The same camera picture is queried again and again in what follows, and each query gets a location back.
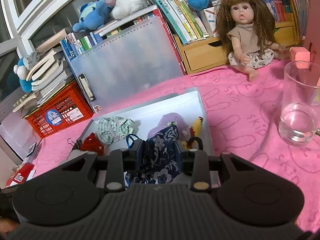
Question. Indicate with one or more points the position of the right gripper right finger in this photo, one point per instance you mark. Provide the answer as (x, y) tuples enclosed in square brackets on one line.
[(194, 168)]

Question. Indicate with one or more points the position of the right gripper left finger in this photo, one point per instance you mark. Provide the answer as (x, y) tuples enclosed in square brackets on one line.
[(117, 161)]

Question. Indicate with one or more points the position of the yellow red crochet snake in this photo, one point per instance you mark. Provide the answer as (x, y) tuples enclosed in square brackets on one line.
[(194, 142)]

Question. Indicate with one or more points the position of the purple plush toy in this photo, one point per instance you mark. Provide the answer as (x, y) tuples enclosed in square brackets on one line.
[(180, 127)]

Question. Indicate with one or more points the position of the green checked scrunchie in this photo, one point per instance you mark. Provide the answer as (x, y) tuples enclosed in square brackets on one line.
[(114, 129)]

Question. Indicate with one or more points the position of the red crochet scrunchie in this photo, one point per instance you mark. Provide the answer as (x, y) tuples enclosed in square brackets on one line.
[(92, 144)]

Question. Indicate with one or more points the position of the blue floral fabric pouch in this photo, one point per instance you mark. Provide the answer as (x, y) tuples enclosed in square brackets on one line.
[(157, 162)]

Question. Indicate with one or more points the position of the person left hand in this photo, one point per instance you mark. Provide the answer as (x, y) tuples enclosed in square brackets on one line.
[(7, 225)]

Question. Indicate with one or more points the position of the black binder clip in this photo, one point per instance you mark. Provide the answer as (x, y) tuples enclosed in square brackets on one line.
[(76, 145)]

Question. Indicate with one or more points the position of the grey cardboard box tray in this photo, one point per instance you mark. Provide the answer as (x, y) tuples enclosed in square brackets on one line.
[(86, 173)]

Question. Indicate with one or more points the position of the red plastic basket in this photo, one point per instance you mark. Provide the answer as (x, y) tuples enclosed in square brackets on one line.
[(66, 108)]

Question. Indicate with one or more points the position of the red small box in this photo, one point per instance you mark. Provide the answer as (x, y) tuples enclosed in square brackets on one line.
[(20, 174)]

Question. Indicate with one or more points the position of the translucent clipboard folder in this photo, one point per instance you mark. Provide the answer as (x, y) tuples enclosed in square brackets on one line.
[(130, 62)]

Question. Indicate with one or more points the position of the clear glass cup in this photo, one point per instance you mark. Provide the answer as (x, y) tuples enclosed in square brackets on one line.
[(299, 116)]

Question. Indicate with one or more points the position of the stack of books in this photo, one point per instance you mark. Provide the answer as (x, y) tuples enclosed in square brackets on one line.
[(49, 75)]

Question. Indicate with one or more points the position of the blue doraemon plush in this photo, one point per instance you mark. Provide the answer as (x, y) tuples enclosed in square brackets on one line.
[(22, 69)]

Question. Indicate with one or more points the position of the long haired baby doll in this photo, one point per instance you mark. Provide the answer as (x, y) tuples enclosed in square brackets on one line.
[(246, 29)]

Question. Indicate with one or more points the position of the blue stitch plush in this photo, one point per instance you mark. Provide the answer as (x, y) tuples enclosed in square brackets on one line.
[(93, 16)]

